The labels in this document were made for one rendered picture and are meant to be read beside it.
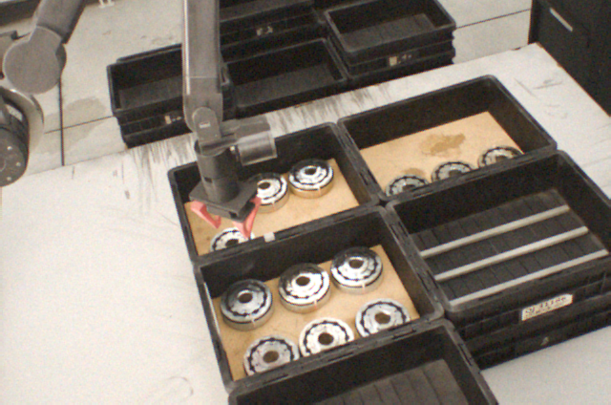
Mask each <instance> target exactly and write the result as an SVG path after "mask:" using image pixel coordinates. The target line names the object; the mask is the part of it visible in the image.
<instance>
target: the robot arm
mask: <svg viewBox="0 0 611 405"><path fill-rule="evenodd" d="M88 1H89V0H41V1H40V4H39V6H38V8H37V10H36V11H35V12H34V14H33V16H32V19H31V23H30V24H29V27H30V28H32V31H31V32H27V33H25V34H21V35H19V33H17V31H16V30H15V31H10V32H2V33H0V80H3V79H4V78H6V80H7V81H8V82H9V84H10V85H11V86H12V87H13V88H14V89H17V90H18V92H20V93H23V94H26V95H27V96H28V97H33V95H41V94H44V93H46V92H49V91H50V90H51V89H52V88H53V87H54V86H55V85H56V84H57V82H58V81H59V79H60V77H61V75H62V72H63V68H65V67H66V64H67V51H66V48H64V46H63V44H66V45H68V43H69V41H70V39H71V37H72V35H73V32H74V29H75V27H76V25H77V22H78V20H79V18H80V15H81V13H82V12H83V10H85V8H86V5H87V3H88ZM180 11H181V43H182V106H183V113H184V114H185V118H186V123H187V125H188V127H189V128H190V129H191V130H192V131H193V132H194V133H196V134H197V137H198V138H197V139H196V142H195V143H194V146H193V148H194V152H195V156H196V159H197V164H198V167H199V170H200V176H201V180H200V182H199V184H198V185H197V186H196V187H195V188H194V189H193V191H192V192H191V193H190V194H189V197H190V200H191V203H193V204H192V205H191V209H192V210H193V211H194V212H195V213H197V214H198V215H199V216H201V217H202V218H204V219H205V220H206V221H208V222H209V223H210V224H211V225H212V226H213V227H215V228H216V229H218V228H219V226H220V225H221V217H224V218H226V219H229V220H232V222H233V225H234V226H236V227H237V229H238V230H239V231H240V232H241V234H242V235H243V236H244V237H245V238H246V239H248V237H249V236H250V235H251V232H252V228H253V223H254V219H255V216H256V214H257V211H258V209H259V207H260V205H261V203H262V202H263V198H261V197H259V196H257V195H258V188H257V186H255V185H252V184H249V183H245V182H242V181H238V178H237V174H236V170H235V166H234V161H233V157H232V153H231V149H230V147H234V151H235V155H236V158H237V160H240V161H241V164H242V166H246V165H249V164H253V163H257V162H260V160H268V159H272V158H276V157H277V154H276V148H275V144H274V138H273V136H272V133H271V129H270V125H269V123H268V122H267V119H266V117H264V116H256V117H247V118H238V119H235V118H234V119H230V120H226V121H225V122H221V120H222V119H223V107H222V95H221V62H220V0H180ZM193 201H194V202H193ZM206 209H207V210H208V212H207V211H206ZM209 213H211V214H214V215H215V217H216V220H215V219H214V218H213V217H212V216H211V215H210V214H209ZM247 220H248V227H247V228H246V224H247Z"/></svg>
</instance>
